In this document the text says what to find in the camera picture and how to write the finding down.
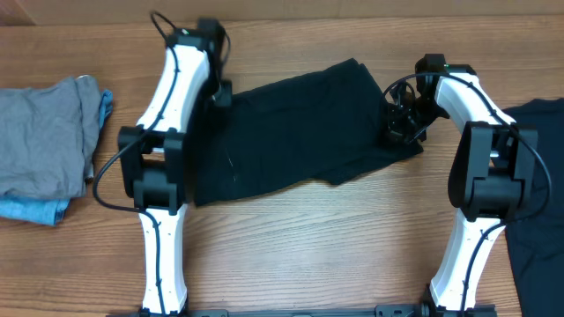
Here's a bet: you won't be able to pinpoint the black shorts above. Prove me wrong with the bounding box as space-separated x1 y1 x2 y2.
195 59 423 206

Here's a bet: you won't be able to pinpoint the blue folded shirt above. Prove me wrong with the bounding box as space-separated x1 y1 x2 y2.
1 90 114 226

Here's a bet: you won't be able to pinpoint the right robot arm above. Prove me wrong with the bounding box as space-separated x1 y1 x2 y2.
375 54 544 316

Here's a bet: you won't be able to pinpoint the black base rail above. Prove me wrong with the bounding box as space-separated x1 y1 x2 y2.
105 303 499 317

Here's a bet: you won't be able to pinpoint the grey folded shirt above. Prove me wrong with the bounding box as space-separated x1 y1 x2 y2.
1 75 101 199

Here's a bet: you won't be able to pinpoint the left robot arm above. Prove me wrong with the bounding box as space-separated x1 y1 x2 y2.
118 18 233 316

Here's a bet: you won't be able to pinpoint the black shirt pile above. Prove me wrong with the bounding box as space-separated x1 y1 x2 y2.
506 99 563 317

